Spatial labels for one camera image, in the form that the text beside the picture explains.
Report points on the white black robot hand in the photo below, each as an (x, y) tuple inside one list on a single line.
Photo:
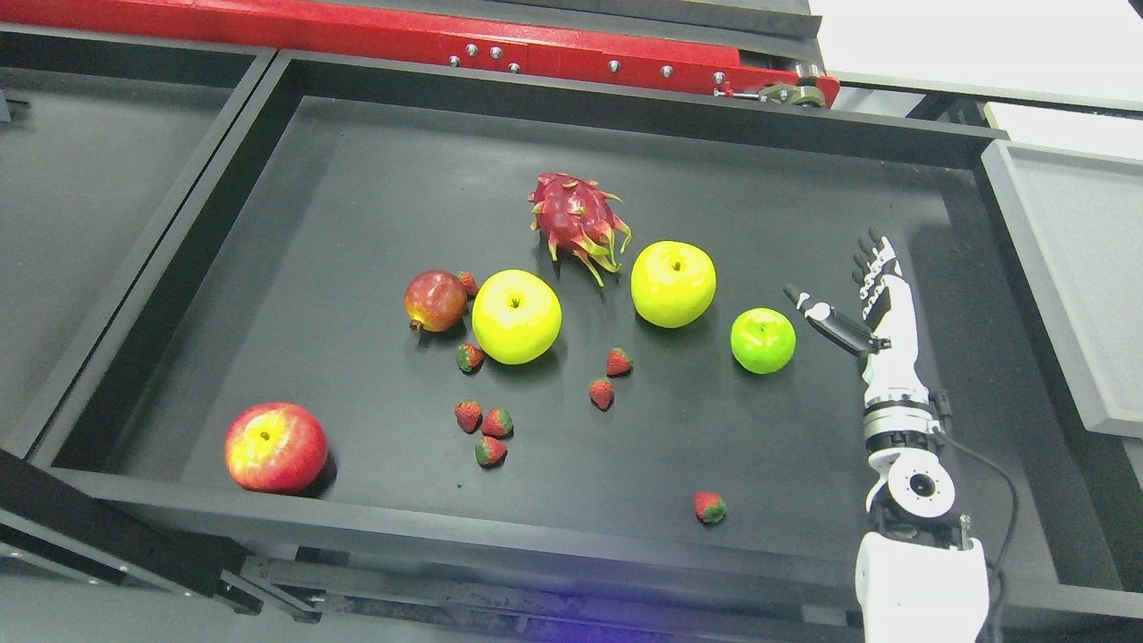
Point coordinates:
[(885, 337)]

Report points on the green apple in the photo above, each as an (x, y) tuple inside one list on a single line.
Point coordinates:
[(762, 340)]

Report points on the yellow apple right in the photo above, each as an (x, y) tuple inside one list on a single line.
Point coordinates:
[(672, 283)]

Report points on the yellow apple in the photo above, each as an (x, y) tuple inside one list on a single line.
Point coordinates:
[(672, 283), (516, 317)]

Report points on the black shelf tray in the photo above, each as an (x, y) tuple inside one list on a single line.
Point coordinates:
[(282, 279)]

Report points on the yellow apple left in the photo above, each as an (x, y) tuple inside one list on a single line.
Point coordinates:
[(516, 317)]

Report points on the strawberry lower middle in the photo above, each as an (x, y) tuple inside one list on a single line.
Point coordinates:
[(497, 423)]

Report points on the strawberry under yellow apple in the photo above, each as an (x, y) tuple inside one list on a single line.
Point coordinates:
[(469, 357)]

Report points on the red apple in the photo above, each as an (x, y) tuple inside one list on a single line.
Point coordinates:
[(276, 448)]

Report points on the strawberry front right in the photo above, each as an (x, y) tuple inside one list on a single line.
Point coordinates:
[(709, 507)]

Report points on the grey side tray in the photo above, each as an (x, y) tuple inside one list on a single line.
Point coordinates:
[(1075, 220)]

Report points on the strawberry centre right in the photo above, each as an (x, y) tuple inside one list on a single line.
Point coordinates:
[(618, 363)]

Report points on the strawberry centre lower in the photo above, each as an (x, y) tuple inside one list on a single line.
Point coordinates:
[(601, 393)]

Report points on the red dragon fruit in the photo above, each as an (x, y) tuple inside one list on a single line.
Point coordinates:
[(574, 215)]

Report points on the strawberry lowest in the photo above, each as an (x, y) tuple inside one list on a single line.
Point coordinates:
[(490, 452)]

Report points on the strawberry lower left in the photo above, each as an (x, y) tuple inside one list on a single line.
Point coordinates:
[(468, 414)]

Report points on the strawberry by pomegranate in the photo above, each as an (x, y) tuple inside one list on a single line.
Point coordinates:
[(469, 284)]

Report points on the red pomegranate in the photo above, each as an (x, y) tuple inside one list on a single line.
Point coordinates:
[(435, 301)]

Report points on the red metal beam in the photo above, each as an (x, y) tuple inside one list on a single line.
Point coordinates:
[(591, 54)]

